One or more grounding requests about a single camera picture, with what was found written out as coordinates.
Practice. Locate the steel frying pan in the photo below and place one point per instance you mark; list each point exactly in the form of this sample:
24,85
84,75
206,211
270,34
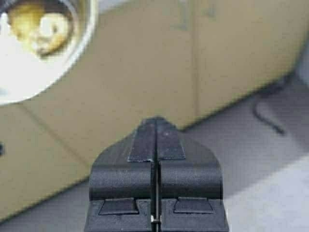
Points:
24,75

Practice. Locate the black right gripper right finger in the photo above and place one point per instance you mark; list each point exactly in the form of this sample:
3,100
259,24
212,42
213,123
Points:
191,183

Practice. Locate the white shrimp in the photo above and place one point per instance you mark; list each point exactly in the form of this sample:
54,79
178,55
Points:
42,26

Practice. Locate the wooden island cabinet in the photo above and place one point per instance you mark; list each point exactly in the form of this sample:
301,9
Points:
123,62

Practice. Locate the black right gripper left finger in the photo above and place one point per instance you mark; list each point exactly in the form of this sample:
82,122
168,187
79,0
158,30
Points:
121,183

